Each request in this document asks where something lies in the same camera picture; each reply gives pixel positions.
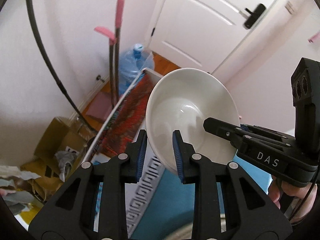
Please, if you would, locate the cardboard box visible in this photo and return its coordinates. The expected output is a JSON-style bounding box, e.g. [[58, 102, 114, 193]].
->
[[21, 117, 87, 203]]

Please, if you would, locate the large cream bowl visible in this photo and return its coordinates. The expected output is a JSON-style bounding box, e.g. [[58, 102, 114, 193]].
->
[[145, 68, 240, 174]]

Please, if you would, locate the blue tablecloth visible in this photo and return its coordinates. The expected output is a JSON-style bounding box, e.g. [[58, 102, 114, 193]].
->
[[131, 154, 273, 240]]

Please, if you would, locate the black door handle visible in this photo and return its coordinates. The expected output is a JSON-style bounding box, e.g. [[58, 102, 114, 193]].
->
[[244, 3, 266, 29]]

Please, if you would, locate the black cable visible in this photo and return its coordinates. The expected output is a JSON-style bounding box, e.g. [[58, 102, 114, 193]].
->
[[24, 0, 98, 133]]

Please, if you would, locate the yellow patterned plate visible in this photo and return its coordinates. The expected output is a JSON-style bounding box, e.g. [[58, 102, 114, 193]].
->
[[164, 213, 226, 240]]

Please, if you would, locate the white chair back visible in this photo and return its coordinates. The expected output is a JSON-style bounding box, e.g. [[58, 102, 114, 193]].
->
[[82, 68, 163, 162]]

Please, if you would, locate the pink handled mop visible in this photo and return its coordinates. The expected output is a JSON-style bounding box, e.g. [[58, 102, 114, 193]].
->
[[94, 26, 117, 108], [114, 0, 125, 101]]

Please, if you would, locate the blue water jug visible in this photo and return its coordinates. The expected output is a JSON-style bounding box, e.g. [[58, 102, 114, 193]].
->
[[119, 43, 155, 95]]

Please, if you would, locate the person's right hand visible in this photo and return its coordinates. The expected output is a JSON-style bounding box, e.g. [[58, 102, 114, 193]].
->
[[267, 175, 318, 224]]

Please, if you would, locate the white door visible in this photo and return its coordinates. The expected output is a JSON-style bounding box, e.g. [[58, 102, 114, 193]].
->
[[149, 0, 275, 73]]

